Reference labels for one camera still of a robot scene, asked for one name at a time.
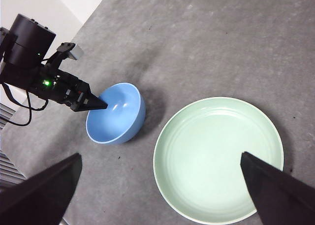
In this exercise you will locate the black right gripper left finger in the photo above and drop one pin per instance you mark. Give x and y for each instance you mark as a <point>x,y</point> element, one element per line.
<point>41,200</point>

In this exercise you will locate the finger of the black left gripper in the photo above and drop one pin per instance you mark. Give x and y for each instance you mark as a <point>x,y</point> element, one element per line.
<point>96,103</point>

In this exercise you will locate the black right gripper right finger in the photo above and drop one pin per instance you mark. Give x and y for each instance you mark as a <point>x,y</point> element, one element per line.
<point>283,200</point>

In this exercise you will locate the blue ribbed bowl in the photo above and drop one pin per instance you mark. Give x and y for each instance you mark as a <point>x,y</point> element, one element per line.
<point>118,126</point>

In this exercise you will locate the green round plate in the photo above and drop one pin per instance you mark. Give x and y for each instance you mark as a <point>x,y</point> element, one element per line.
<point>204,161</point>

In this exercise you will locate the grey slatted panel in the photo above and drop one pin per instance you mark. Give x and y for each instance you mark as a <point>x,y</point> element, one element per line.
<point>7,161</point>

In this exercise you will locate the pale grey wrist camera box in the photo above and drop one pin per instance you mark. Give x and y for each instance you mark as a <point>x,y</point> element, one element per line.
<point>76,52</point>

